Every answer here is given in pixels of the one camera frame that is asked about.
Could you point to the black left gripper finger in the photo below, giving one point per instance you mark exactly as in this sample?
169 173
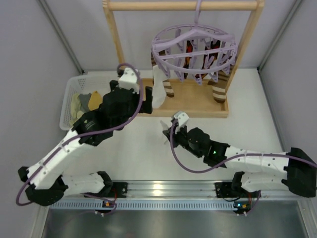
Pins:
146 107
149 94

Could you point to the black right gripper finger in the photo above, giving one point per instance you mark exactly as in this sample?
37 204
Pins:
166 136
166 124

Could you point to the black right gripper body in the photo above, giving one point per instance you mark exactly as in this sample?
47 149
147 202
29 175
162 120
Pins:
174 135

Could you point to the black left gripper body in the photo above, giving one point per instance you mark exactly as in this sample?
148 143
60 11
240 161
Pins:
136 99

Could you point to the white sock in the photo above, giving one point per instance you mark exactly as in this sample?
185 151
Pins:
159 93

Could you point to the brown striped sock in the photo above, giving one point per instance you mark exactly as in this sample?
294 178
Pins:
218 88
167 85

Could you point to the purple round clip hanger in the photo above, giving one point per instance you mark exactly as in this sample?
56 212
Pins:
169 48

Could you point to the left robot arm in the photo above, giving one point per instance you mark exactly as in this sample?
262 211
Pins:
45 182

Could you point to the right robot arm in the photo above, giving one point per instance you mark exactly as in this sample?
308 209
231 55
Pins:
294 170

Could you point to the wooden hanger rack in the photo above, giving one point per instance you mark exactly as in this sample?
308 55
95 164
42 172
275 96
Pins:
195 99

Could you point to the mustard yellow sock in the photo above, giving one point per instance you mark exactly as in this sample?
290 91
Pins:
95 101

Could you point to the grey sock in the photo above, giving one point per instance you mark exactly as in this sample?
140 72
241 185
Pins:
84 101

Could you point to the white plastic basket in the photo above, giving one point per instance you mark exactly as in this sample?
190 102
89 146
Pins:
83 84

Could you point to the pale green sock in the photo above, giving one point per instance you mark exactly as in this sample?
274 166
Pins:
75 109

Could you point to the red black argyle sock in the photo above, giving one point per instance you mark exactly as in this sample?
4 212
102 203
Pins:
189 57

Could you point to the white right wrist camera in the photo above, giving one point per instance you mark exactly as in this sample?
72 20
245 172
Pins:
182 118

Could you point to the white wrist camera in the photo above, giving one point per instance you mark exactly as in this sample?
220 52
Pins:
129 80
182 118

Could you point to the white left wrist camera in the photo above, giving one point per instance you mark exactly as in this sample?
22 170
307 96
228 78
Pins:
129 80

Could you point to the aluminium mounting rail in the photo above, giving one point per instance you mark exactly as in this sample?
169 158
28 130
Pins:
139 189

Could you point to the white slotted cable duct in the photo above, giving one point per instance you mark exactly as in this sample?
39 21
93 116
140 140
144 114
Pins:
173 205

